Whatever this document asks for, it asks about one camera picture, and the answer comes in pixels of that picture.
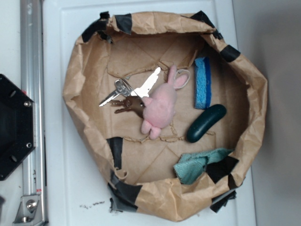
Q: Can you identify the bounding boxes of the brown paper bag bin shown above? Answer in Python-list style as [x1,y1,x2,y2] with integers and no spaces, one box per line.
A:
[63,12,268,222]

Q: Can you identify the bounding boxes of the teal blue cloth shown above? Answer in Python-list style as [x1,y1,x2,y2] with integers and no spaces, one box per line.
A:
[174,148,234,185]

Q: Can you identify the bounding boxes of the dark green toy cucumber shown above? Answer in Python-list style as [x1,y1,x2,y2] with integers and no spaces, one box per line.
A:
[186,104,227,143]

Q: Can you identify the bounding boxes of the blue sponge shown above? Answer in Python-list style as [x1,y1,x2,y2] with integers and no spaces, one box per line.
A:
[194,57,212,110]

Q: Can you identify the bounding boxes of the white tray surface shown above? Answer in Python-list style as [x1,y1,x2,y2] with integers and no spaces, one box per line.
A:
[42,0,257,226]

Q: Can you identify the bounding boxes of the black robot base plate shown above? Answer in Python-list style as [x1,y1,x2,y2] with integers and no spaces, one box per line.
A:
[0,74,35,181]

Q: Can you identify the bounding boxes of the silver key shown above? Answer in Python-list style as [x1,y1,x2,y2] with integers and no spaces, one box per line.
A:
[99,79,133,107]

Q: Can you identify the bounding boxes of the white key tag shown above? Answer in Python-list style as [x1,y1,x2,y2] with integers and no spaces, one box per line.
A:
[130,67,161,98]

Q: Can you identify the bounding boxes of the pink plush bunny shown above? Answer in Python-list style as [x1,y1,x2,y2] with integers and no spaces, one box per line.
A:
[141,65,190,140]

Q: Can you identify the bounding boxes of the aluminium frame rail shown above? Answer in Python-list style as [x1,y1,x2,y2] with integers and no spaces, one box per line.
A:
[12,0,48,226]

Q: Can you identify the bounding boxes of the bronze keys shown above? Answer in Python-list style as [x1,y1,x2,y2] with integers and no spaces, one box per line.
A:
[110,96,145,118]

